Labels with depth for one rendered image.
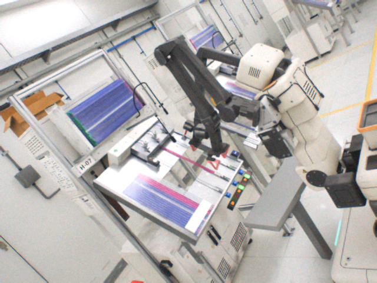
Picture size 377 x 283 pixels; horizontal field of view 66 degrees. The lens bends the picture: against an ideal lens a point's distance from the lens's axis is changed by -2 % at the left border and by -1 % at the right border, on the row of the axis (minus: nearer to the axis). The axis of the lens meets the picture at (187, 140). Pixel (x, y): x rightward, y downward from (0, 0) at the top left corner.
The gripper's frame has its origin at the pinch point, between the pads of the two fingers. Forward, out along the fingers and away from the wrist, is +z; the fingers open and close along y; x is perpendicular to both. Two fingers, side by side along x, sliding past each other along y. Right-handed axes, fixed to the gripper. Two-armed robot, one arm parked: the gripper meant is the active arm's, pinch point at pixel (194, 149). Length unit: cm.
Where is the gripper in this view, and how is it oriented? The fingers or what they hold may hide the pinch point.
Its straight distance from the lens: 205.5
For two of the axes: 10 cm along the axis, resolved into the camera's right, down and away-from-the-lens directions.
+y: -4.9, 5.5, -6.7
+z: -1.1, 7.3, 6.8
